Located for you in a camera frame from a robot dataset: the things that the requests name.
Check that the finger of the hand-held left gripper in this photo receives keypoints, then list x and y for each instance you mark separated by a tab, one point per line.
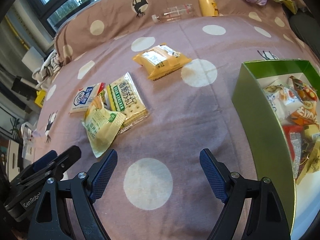
60	162

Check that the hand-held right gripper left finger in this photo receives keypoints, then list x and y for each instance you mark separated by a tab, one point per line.
102	177

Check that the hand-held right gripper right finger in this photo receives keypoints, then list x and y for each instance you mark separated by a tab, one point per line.
213	177

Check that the pale yellow-green snack packet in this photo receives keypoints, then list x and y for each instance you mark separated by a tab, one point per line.
100	127

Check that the green cardboard box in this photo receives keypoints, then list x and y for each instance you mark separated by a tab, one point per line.
260	135

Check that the white blue label snack packet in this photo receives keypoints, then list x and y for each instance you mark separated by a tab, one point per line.
82	98

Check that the green label cracker packet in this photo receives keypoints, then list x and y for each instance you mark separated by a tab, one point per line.
130	100

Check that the red snack packet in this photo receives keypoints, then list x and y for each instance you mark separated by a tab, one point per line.
293	140

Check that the pale yellow snack packet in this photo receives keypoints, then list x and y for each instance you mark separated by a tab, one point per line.
312	162

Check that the white biscuit ball packet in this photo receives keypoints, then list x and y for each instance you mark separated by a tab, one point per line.
282	102

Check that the orange-yellow cake packet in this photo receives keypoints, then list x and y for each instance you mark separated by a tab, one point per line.
162	67

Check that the orange panda snack packet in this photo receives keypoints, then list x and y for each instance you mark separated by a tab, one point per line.
306	95

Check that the white plastic bag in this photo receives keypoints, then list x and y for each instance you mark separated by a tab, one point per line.
28	140

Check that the pink dotted blanket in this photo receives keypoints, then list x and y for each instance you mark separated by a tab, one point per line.
187	120

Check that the yellow box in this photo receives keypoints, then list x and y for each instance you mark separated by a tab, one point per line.
40	98

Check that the striped cloth heap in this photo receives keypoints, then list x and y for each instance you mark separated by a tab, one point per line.
48	70

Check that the clear plastic bottle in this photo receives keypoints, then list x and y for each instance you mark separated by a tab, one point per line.
175	12

